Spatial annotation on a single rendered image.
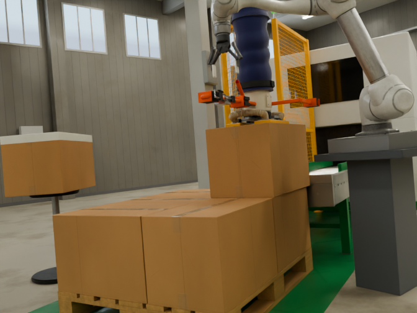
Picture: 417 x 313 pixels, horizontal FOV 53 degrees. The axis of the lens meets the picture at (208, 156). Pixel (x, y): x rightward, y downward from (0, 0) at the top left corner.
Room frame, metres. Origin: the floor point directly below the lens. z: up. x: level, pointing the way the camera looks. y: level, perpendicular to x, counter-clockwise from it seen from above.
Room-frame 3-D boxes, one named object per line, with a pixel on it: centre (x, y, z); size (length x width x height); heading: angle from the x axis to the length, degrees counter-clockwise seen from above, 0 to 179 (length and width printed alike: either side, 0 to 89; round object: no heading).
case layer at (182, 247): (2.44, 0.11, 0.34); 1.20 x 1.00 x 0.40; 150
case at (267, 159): (2.56, -0.32, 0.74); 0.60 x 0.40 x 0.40; 148
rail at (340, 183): (3.71, -1.36, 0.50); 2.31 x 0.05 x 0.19; 150
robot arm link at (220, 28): (2.21, -0.12, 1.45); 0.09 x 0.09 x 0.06
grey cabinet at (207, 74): (3.97, -0.08, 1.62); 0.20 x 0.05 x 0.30; 150
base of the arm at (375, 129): (2.31, -0.95, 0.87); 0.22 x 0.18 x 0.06; 136
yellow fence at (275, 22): (4.61, -1.03, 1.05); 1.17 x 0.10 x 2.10; 150
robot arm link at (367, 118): (2.28, -0.94, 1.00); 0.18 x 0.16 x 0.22; 3
